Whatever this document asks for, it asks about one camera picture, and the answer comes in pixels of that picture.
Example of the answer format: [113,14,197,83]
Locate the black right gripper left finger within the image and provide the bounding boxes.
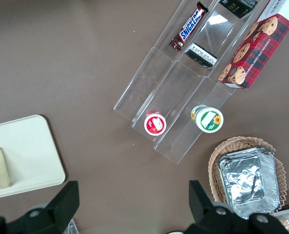
[0,180,81,234]

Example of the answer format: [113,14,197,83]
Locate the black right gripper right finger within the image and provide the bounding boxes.
[182,180,287,234]

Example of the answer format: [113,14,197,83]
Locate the light wicker basket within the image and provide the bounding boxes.
[208,136,285,211]

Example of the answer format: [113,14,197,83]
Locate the beige plastic tray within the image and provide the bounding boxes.
[0,114,67,201]

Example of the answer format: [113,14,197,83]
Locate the aluminium foil container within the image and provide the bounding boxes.
[217,146,281,220]

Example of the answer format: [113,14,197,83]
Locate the white rectangular snack bin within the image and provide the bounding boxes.
[268,207,289,234]

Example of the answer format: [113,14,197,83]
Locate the green lid yogurt cup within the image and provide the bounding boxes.
[190,104,225,134]

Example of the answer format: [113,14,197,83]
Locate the red lid yogurt cup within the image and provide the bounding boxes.
[144,110,167,136]

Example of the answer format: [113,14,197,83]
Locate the clear acrylic stepped stand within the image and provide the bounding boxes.
[113,0,271,165]

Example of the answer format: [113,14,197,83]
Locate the small black chocolate box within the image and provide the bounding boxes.
[218,0,259,19]
[184,42,218,68]

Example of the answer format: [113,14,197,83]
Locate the red tartan cookie box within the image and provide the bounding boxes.
[217,0,289,90]

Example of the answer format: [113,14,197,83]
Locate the Snickers chocolate bar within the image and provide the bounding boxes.
[168,0,209,53]

